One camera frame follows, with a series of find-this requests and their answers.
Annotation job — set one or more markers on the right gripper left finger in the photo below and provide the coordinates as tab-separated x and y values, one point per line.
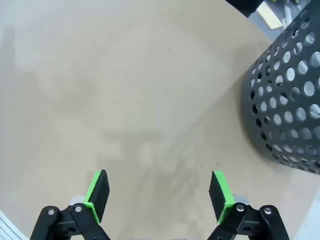
98	197

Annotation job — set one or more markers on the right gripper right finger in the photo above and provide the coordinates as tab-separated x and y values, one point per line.
220	197

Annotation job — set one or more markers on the aluminium slotted mounting plate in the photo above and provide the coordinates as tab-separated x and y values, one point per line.
7	230

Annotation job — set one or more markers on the black perforated plastic basket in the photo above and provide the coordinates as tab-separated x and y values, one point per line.
285	105

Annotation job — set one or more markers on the flat cardboard box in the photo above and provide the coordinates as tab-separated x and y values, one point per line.
271	16

